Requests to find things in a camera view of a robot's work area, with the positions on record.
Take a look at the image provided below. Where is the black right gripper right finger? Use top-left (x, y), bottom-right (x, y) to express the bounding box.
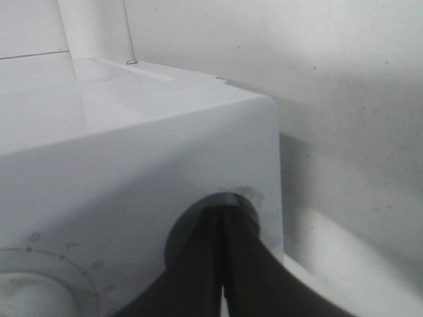
top-left (219, 206), bottom-right (352, 317)

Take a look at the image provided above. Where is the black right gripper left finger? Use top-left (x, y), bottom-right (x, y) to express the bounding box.
top-left (115, 208), bottom-right (222, 316)

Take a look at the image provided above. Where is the round white door button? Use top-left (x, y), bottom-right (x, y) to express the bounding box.
top-left (161, 192), bottom-right (264, 275)

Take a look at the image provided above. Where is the white timer knob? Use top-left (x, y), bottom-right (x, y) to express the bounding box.
top-left (1, 272), bottom-right (80, 317)

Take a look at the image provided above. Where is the white microwave oven body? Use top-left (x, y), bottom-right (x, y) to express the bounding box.
top-left (1, 53), bottom-right (284, 316)

